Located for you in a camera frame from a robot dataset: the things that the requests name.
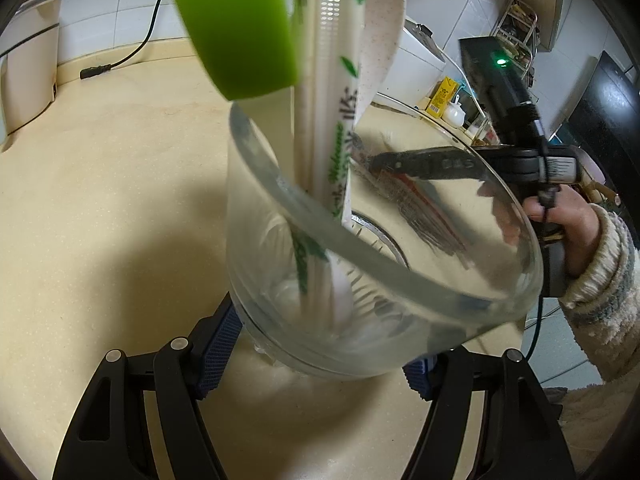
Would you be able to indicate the knitted sweater right forearm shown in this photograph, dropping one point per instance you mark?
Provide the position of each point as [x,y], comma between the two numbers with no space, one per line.
[602,308]

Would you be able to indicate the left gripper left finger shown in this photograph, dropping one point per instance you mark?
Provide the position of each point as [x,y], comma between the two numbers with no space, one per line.
[108,437]

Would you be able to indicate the speckled beige large spoon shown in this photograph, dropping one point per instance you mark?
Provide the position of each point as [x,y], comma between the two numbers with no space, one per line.
[368,38]

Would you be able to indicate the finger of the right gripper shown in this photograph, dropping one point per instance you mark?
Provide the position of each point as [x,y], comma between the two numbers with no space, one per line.
[430,164]

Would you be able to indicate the yellow box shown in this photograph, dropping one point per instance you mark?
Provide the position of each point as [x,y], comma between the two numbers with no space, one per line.
[441,96]

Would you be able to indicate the wooden handled fork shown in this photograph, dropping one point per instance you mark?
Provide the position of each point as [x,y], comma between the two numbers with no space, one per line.
[361,152]

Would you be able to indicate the clear glass tumbler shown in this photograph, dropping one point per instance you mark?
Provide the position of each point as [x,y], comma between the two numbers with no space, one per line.
[365,299]

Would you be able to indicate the metal wire rack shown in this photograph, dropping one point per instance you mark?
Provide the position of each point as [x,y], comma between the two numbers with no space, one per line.
[518,33]

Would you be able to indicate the glass spice jar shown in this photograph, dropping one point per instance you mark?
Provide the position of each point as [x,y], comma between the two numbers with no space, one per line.
[481,132]

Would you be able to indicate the right hand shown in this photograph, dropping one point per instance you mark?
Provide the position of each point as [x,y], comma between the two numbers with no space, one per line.
[579,221]

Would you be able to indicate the small white teapot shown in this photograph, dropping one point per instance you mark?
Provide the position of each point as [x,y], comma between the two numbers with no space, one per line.
[454,114]

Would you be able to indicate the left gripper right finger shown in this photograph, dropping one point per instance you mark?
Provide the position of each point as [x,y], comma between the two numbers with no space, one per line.
[520,437]

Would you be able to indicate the beige electric cooker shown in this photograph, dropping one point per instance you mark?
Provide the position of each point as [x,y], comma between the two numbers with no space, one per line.
[29,56]

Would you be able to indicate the disposable chopsticks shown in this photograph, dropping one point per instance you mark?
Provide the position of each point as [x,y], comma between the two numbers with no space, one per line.
[327,35]

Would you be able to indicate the white rice cooker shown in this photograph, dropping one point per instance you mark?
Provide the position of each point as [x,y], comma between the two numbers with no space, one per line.
[417,65]

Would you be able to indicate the red handled utensil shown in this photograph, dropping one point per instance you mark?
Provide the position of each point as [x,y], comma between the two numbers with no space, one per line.
[420,205]

